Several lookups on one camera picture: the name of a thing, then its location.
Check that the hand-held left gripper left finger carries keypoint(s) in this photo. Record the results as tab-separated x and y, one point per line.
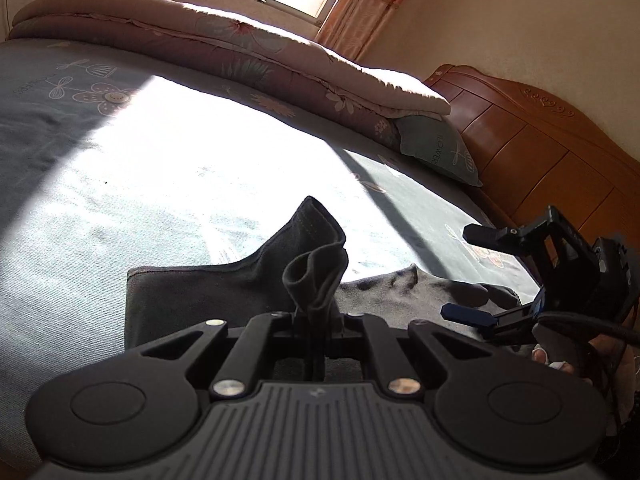
282	327

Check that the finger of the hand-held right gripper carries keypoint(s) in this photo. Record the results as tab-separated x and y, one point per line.
487	236
465	314

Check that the dark grey pants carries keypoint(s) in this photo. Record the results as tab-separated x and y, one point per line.
225	290

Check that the bed with floral teal sheet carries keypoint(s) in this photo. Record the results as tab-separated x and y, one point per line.
150	170

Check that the wooden headboard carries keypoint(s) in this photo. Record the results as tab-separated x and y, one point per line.
540	150

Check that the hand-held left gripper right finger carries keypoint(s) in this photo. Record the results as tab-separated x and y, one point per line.
352	327

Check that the person's right hand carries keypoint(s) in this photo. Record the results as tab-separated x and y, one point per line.
555	360

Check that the teal printed pillow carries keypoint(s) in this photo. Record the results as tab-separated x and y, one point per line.
435	147

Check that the folded floral quilt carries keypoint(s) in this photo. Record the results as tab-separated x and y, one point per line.
225	50

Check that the pink patterned curtain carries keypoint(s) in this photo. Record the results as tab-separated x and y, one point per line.
370	5

